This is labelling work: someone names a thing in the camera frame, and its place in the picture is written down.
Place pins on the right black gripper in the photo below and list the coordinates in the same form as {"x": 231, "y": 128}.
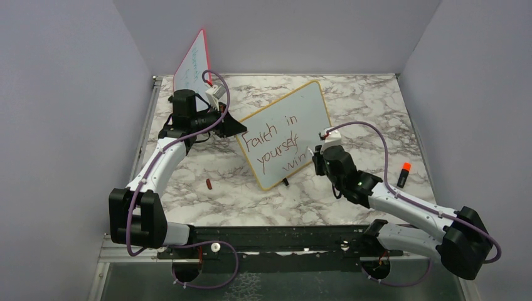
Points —
{"x": 317, "y": 158}

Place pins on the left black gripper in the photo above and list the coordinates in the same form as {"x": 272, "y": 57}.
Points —
{"x": 228, "y": 126}

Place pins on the yellow framed whiteboard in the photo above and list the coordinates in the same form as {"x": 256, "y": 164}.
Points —
{"x": 275, "y": 144}

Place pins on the red marker cap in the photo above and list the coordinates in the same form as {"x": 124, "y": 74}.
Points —
{"x": 209, "y": 184}

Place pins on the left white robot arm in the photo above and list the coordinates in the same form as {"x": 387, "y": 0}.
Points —
{"x": 136, "y": 214}

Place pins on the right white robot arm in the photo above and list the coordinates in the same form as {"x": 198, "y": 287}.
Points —
{"x": 455, "y": 238}

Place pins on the pink framed whiteboard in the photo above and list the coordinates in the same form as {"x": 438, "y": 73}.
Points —
{"x": 189, "y": 72}

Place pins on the orange capped black marker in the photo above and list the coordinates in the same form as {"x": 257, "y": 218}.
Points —
{"x": 404, "y": 173}

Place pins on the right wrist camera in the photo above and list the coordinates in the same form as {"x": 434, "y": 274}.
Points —
{"x": 328, "y": 138}

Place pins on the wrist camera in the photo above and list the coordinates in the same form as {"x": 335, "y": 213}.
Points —
{"x": 214, "y": 94}
{"x": 328, "y": 138}

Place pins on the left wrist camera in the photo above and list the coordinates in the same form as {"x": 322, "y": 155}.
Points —
{"x": 214, "y": 94}

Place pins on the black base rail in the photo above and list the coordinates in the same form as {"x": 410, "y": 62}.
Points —
{"x": 281, "y": 249}

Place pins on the aluminium side rail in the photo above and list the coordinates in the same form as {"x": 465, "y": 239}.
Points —
{"x": 112, "y": 254}

